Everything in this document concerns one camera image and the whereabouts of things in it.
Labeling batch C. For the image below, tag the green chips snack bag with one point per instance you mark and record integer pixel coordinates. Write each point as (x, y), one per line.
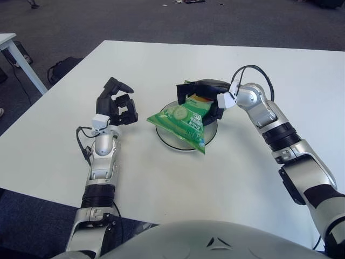
(183, 118)

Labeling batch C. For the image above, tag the white left wrist sensor box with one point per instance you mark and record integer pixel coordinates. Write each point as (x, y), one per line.
(100, 121)

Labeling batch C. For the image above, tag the black backpack on floor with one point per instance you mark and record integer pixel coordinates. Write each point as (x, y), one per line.
(63, 67)

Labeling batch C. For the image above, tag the grey robot torso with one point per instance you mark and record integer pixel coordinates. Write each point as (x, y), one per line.
(188, 242)

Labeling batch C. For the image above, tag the white side table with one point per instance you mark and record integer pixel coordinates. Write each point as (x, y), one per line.
(27, 67)

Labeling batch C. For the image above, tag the white right wrist sensor box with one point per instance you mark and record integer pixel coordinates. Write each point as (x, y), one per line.
(225, 100)

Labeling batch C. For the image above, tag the white wrist sensor box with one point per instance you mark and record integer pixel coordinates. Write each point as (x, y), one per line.
(225, 100)
(100, 121)

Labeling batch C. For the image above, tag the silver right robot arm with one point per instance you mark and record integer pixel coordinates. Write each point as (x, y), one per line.
(304, 159)

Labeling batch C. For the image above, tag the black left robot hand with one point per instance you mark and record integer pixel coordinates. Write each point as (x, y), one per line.
(106, 105)

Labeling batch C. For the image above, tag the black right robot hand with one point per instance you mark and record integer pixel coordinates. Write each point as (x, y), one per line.
(207, 86)

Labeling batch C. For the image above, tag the clear glass plate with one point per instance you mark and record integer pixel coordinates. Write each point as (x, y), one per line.
(172, 141)

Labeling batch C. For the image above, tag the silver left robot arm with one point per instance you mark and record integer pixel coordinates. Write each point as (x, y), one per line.
(101, 162)

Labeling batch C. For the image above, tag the black bag on carpet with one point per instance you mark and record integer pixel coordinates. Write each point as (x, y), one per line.
(328, 2)

